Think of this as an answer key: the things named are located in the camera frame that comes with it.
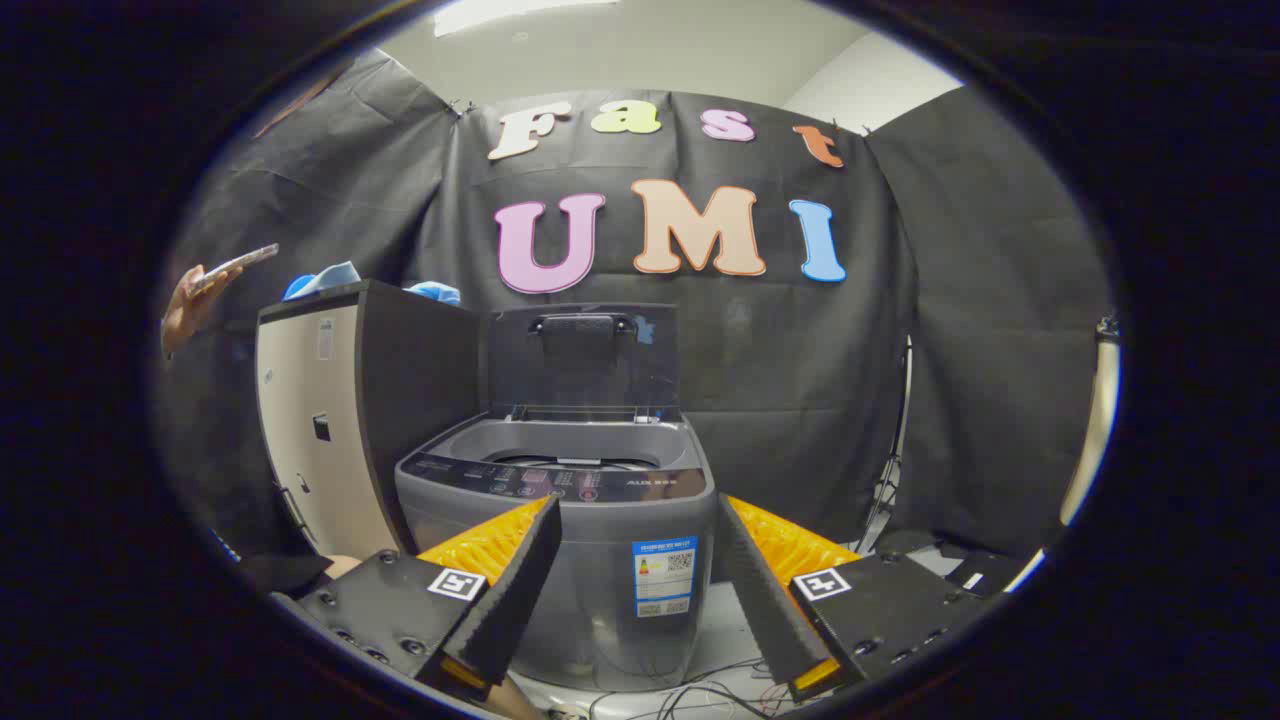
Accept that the bundle of floor cables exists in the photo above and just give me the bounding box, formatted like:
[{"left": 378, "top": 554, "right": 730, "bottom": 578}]
[{"left": 590, "top": 655, "right": 801, "bottom": 720}]

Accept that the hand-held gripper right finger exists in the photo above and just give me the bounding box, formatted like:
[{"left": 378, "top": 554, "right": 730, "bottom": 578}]
[{"left": 716, "top": 493, "right": 1001, "bottom": 703}]

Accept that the metal backdrop stand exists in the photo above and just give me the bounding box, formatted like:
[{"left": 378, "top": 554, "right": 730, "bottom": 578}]
[{"left": 860, "top": 340, "right": 913, "bottom": 551}]

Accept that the dark cabinet with white door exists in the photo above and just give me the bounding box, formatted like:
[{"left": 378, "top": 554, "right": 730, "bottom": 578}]
[{"left": 254, "top": 279, "right": 483, "bottom": 561}]

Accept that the light blue shirt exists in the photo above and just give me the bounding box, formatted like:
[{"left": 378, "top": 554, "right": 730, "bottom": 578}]
[{"left": 283, "top": 261, "right": 462, "bottom": 307}]

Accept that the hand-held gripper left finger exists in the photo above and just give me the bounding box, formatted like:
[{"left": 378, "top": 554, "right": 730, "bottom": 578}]
[{"left": 270, "top": 493, "right": 564, "bottom": 703}]

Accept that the grey washing machine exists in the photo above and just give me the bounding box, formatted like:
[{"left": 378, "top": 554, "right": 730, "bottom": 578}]
[{"left": 394, "top": 415, "right": 719, "bottom": 693}]

